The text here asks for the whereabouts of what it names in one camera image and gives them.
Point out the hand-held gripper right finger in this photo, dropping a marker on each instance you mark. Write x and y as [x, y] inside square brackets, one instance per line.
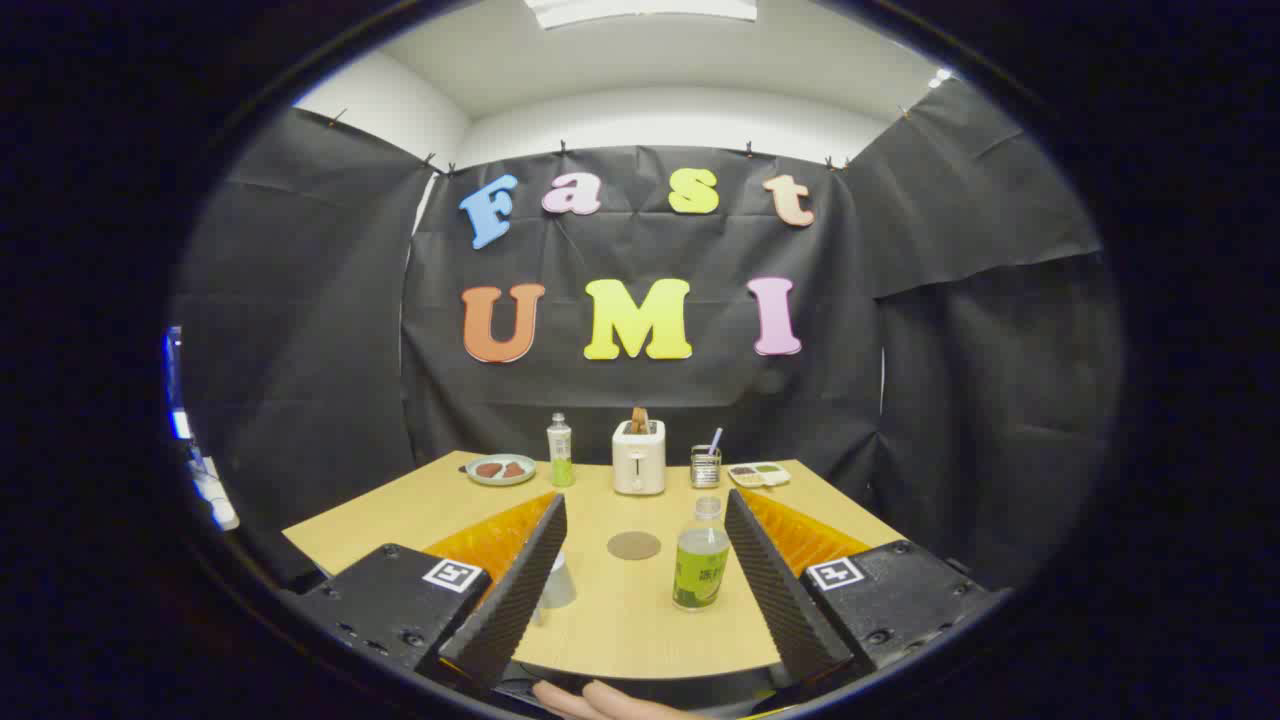
[775, 595]

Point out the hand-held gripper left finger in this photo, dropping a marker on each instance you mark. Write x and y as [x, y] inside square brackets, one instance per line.
[515, 600]

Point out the white cup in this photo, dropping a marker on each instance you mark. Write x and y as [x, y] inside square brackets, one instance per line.
[558, 585]

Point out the green label juice bottle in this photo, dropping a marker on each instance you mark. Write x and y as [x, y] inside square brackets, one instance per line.
[700, 570]

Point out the round brown coaster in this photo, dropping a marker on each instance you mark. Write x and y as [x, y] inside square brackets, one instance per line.
[634, 546]

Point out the capped green tea bottle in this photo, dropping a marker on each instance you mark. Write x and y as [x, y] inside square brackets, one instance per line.
[561, 455]

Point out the wooden table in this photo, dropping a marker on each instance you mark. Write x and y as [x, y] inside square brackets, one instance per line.
[625, 625]

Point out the white divided tray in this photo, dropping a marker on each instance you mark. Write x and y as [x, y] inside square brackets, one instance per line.
[760, 475]

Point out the pale green plate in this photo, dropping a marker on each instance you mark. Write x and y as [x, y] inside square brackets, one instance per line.
[480, 478]

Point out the white toaster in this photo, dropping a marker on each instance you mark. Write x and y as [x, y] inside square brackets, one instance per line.
[639, 465]

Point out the bread slice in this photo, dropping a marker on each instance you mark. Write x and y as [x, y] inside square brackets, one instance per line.
[639, 420]

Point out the ceiling light panel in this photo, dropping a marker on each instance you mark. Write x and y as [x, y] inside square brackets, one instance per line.
[640, 10]

